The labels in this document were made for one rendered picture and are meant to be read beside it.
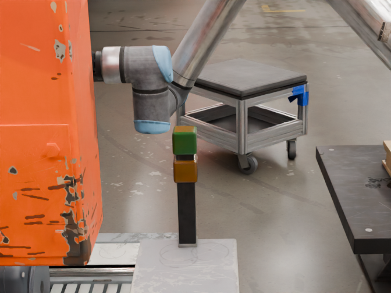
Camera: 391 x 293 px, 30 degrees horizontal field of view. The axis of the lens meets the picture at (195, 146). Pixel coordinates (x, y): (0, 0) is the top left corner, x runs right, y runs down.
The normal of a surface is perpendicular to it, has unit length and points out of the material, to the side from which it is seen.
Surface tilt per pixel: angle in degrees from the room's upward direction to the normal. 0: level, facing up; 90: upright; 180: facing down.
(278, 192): 0
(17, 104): 90
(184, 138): 90
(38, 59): 90
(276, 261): 0
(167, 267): 0
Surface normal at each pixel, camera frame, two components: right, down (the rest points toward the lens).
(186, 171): -0.03, 0.34
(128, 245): -0.03, -0.94
